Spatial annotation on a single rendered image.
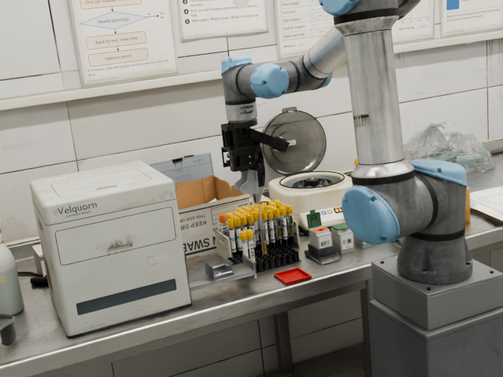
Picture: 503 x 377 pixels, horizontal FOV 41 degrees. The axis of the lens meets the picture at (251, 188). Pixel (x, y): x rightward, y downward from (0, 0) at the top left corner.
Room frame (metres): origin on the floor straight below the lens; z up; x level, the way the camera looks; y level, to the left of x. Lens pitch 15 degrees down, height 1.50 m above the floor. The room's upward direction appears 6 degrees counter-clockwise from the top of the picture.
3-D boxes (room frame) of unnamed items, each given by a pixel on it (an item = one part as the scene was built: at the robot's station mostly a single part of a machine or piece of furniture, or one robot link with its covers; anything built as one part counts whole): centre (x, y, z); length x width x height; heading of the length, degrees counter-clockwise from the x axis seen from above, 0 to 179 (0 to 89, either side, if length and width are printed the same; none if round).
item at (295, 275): (1.52, -0.08, 0.88); 0.07 x 0.07 x 0.01; 22
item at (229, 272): (1.48, 0.12, 0.92); 0.21 x 0.07 x 0.05; 112
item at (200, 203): (1.88, 0.17, 0.95); 0.29 x 0.25 x 0.15; 22
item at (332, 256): (1.63, -0.16, 0.89); 0.09 x 0.05 x 0.04; 23
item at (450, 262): (1.29, -0.36, 1.00); 0.15 x 0.15 x 0.10
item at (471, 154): (2.37, -0.78, 0.94); 0.20 x 0.17 x 0.14; 95
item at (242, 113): (1.62, 0.00, 1.27); 0.08 x 0.08 x 0.05
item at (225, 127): (1.62, 0.01, 1.19); 0.09 x 0.08 x 0.12; 113
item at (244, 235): (1.63, -0.01, 0.93); 0.17 x 0.09 x 0.11; 112
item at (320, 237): (1.63, -0.16, 0.92); 0.05 x 0.04 x 0.06; 23
